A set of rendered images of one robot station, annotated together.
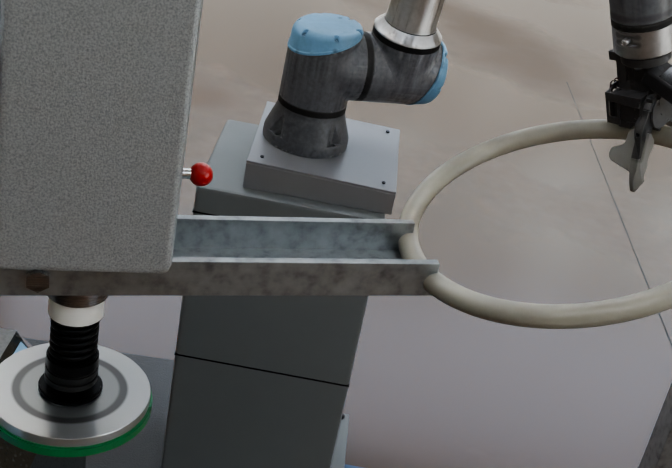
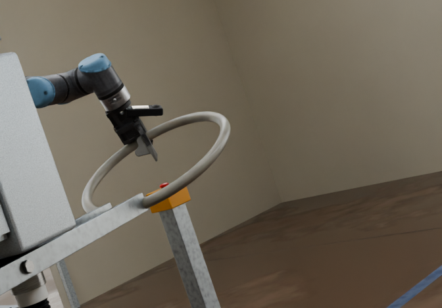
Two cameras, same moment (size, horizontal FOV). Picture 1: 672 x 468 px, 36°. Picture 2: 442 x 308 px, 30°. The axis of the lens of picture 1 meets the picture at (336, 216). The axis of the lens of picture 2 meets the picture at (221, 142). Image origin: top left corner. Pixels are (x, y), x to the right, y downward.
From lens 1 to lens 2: 1.40 m
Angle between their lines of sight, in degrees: 48
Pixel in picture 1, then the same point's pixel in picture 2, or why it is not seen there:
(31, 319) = not seen: outside the picture
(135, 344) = not seen: outside the picture
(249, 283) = (94, 232)
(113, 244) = (54, 217)
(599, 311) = (213, 151)
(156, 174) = (52, 174)
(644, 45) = (122, 97)
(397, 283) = (135, 208)
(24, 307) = not seen: outside the picture
